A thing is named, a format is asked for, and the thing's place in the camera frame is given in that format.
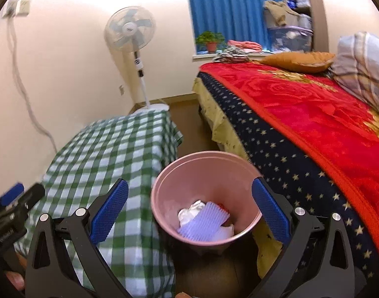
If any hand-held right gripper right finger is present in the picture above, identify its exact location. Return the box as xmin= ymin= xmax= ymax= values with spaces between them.
xmin=248 ymin=177 xmax=355 ymax=298

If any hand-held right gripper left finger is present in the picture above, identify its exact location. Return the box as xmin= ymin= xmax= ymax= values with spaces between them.
xmin=25 ymin=178 xmax=131 ymax=298

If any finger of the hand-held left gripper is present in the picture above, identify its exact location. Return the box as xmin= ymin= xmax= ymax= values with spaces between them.
xmin=9 ymin=183 xmax=46 ymax=224
xmin=0 ymin=183 xmax=25 ymax=213

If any red plastic bag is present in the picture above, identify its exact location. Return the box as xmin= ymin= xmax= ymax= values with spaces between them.
xmin=217 ymin=203 xmax=235 ymax=226

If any lavender knitted cloth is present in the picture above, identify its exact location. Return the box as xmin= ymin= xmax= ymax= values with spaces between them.
xmin=178 ymin=202 xmax=230 ymax=243

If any pink plastic trash bin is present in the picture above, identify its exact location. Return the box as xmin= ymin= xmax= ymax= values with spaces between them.
xmin=151 ymin=150 xmax=263 ymax=252

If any person's left hand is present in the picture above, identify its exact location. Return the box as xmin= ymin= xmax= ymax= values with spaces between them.
xmin=5 ymin=253 xmax=29 ymax=291

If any green checked tablecloth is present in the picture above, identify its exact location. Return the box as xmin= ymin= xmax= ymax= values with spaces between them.
xmin=14 ymin=110 xmax=184 ymax=298

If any bed with red blanket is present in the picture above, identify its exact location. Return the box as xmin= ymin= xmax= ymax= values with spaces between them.
xmin=200 ymin=60 xmax=379 ymax=267

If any yellow star print sheet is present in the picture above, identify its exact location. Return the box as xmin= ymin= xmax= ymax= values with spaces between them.
xmin=192 ymin=77 xmax=286 ymax=280

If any orange pillow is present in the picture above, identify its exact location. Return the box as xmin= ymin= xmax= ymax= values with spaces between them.
xmin=258 ymin=51 xmax=337 ymax=73

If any black white striped cloth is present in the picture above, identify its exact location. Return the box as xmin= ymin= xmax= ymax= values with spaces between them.
xmin=213 ymin=46 xmax=250 ymax=63

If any pink folded cloth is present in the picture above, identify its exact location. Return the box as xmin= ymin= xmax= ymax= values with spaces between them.
xmin=227 ymin=40 xmax=263 ymax=53

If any plaid pillow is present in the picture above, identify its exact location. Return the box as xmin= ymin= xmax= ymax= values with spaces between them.
xmin=331 ymin=31 xmax=379 ymax=118

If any clear storage box purple lid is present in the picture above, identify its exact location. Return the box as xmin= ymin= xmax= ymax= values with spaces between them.
xmin=267 ymin=26 xmax=313 ymax=53

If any potted green plant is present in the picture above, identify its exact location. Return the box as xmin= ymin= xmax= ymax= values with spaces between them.
xmin=196 ymin=31 xmax=226 ymax=53

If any white standing fan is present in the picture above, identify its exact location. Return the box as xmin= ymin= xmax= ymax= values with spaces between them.
xmin=104 ymin=5 xmax=171 ymax=114

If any beige jacket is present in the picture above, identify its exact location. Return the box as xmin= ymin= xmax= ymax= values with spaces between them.
xmin=263 ymin=0 xmax=299 ymax=28

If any dark wooden bookshelf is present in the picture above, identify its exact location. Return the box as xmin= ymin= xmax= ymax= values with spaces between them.
xmin=281 ymin=0 xmax=316 ymax=50

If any blue curtain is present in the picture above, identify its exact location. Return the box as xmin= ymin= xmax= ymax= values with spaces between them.
xmin=185 ymin=0 xmax=285 ymax=53

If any white wall cable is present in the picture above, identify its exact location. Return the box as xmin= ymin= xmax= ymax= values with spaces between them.
xmin=8 ymin=15 xmax=58 ymax=149

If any white wall outlet box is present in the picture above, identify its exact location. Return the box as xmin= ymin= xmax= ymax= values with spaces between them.
xmin=2 ymin=0 xmax=31 ymax=18

